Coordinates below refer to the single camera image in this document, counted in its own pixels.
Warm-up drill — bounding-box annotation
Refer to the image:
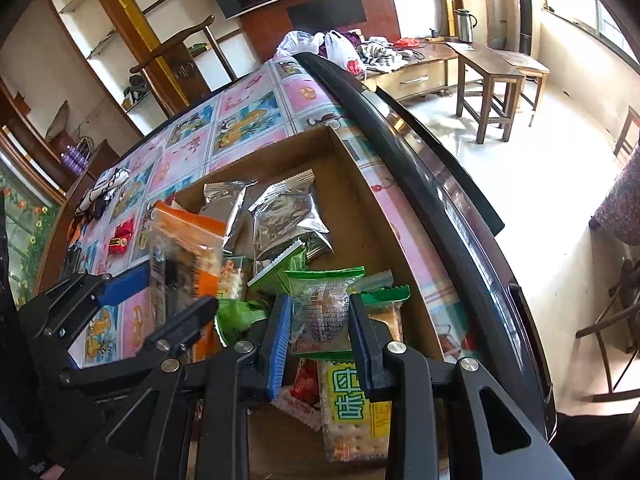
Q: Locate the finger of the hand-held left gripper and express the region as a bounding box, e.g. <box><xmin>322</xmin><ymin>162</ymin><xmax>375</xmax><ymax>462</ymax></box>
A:
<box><xmin>17</xmin><ymin>262</ymin><xmax>153</xmax><ymax>343</ymax></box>
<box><xmin>57</xmin><ymin>296</ymin><xmax>221</xmax><ymax>401</ymax></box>

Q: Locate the red snack packet gold label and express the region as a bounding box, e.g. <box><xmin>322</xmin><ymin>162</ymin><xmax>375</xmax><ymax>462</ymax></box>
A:
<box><xmin>107</xmin><ymin>217</ymin><xmax>136</xmax><ymax>256</ymax></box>

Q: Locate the printed colourful tablecloth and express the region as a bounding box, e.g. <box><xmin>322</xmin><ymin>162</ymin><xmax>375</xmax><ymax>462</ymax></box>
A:
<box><xmin>60</xmin><ymin>57</ymin><xmax>481</xmax><ymax>376</ymax></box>

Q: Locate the striped cloth pile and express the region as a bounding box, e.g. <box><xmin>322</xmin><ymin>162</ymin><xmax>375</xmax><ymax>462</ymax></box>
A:
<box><xmin>357</xmin><ymin>37</ymin><xmax>416</xmax><ymax>73</ymax></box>

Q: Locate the white red plastic bag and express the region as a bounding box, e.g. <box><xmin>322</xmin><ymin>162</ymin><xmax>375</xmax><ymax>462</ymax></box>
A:
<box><xmin>324</xmin><ymin>30</ymin><xmax>366</xmax><ymax>76</ymax></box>

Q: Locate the cardboard box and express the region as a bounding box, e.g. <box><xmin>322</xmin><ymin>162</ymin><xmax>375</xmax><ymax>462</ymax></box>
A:
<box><xmin>172</xmin><ymin>125</ymin><xmax>453</xmax><ymax>480</ymax></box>

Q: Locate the dark wooden chair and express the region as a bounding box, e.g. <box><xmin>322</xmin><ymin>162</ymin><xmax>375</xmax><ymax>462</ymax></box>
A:
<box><xmin>575</xmin><ymin>260</ymin><xmax>640</xmax><ymax>403</ymax></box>

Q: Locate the yellow green cracker packet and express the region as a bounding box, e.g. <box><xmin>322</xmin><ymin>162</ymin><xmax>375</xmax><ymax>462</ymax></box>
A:
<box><xmin>317</xmin><ymin>357</ymin><xmax>393</xmax><ymax>463</ymax></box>

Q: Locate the dark round table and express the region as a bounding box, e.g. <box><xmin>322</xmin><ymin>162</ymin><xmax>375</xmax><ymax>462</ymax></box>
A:
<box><xmin>295</xmin><ymin>52</ymin><xmax>558</xmax><ymax>441</ymax></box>

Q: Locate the person's dark clothing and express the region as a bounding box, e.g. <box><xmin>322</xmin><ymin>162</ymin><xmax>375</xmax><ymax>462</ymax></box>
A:
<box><xmin>552</xmin><ymin>410</ymin><xmax>640</xmax><ymax>480</ymax></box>

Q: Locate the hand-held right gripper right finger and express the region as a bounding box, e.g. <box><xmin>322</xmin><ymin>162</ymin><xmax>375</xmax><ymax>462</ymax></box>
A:
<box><xmin>349</xmin><ymin>292</ymin><xmax>576</xmax><ymax>480</ymax></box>

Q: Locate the wooden chair carved back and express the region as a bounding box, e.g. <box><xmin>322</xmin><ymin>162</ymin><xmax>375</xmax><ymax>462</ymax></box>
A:
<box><xmin>129</xmin><ymin>15</ymin><xmax>238</xmax><ymax>111</ymax></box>

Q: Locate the long orange cracker pack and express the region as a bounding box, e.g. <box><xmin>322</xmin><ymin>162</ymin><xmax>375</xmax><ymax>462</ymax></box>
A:
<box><xmin>149</xmin><ymin>201</ymin><xmax>227</xmax><ymax>361</ymax></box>

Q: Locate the wooden stool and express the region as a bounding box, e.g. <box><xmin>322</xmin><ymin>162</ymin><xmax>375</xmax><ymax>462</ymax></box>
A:
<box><xmin>447</xmin><ymin>42</ymin><xmax>526</xmax><ymax>145</ymax></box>
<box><xmin>495</xmin><ymin>50</ymin><xmax>551</xmax><ymax>128</ymax></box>

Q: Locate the wall shelf unit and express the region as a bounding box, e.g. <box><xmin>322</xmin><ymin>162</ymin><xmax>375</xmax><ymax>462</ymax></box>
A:
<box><xmin>45</xmin><ymin>0</ymin><xmax>236</xmax><ymax>126</ymax></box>

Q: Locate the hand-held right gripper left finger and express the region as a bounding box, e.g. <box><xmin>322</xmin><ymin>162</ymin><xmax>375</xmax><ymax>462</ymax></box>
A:
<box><xmin>65</xmin><ymin>292</ymin><xmax>293</xmax><ymax>480</ymax></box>

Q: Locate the black vertical pipe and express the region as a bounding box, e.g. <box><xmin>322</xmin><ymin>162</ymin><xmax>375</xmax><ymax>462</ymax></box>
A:
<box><xmin>515</xmin><ymin>0</ymin><xmax>533</xmax><ymax>56</ymax></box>

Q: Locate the patterned cloth covered furniture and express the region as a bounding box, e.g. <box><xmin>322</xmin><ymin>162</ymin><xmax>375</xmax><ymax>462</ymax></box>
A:
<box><xmin>592</xmin><ymin>145</ymin><xmax>640</xmax><ymax>248</ymax></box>

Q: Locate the steel electric kettle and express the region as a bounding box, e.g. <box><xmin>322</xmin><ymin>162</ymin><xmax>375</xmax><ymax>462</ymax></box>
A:
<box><xmin>452</xmin><ymin>9</ymin><xmax>478</xmax><ymax>45</ymax></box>

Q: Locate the black white patterned cloth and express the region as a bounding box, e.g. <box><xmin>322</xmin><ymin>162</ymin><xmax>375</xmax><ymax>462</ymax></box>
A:
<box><xmin>75</xmin><ymin>166</ymin><xmax>132</xmax><ymax>221</ymax></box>

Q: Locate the small red white packet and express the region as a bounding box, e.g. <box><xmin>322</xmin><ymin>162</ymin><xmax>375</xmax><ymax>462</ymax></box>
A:
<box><xmin>272</xmin><ymin>357</ymin><xmax>323</xmax><ymax>431</ymax></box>

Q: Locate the silver foil snack packet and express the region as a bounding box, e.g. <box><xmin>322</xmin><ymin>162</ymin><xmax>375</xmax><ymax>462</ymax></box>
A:
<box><xmin>248</xmin><ymin>169</ymin><xmax>335</xmax><ymax>263</ymax></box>
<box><xmin>199</xmin><ymin>179</ymin><xmax>260</xmax><ymax>253</ymax></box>

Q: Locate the clear egg packet green top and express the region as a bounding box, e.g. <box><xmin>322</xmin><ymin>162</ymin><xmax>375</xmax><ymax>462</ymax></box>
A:
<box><xmin>282</xmin><ymin>266</ymin><xmax>366</xmax><ymax>361</ymax></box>

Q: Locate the flower landscape wall picture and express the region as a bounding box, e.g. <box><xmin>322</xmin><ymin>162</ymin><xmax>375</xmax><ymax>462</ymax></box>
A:
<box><xmin>0</xmin><ymin>160</ymin><xmax>63</xmax><ymax>301</ymax></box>

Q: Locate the wooden television cabinet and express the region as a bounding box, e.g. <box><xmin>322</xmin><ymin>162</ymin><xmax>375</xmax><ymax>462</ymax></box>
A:
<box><xmin>362</xmin><ymin>40</ymin><xmax>461</xmax><ymax>103</ymax></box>

